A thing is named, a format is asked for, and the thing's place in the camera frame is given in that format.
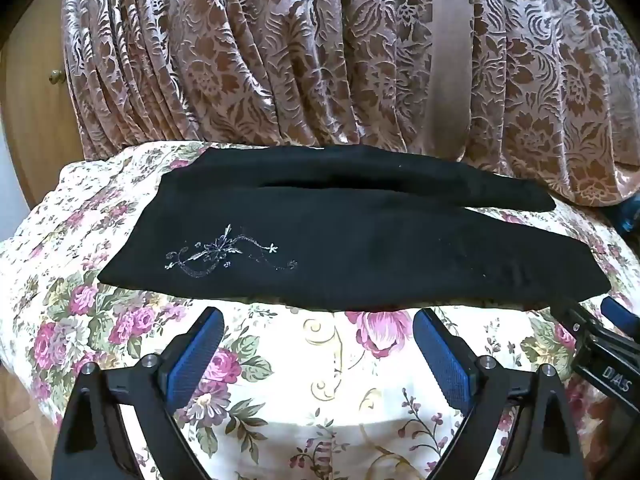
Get black embroidered pants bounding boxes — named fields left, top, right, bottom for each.
left=97, top=145, right=613, bottom=312

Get brown floral patterned curtain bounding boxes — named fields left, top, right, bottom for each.
left=60, top=0, right=640, bottom=208

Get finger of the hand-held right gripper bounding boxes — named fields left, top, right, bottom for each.
left=552, top=299, right=608, bottom=348
left=600, top=296, right=640, bottom=333

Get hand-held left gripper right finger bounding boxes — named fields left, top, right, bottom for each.
left=414, top=308, right=586, bottom=480

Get dark blue object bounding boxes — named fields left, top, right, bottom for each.
left=612, top=199, right=640, bottom=235

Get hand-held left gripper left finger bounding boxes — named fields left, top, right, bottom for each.
left=52, top=306, right=226, bottom=480

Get floral bed sheet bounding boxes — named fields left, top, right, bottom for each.
left=0, top=140, right=640, bottom=480

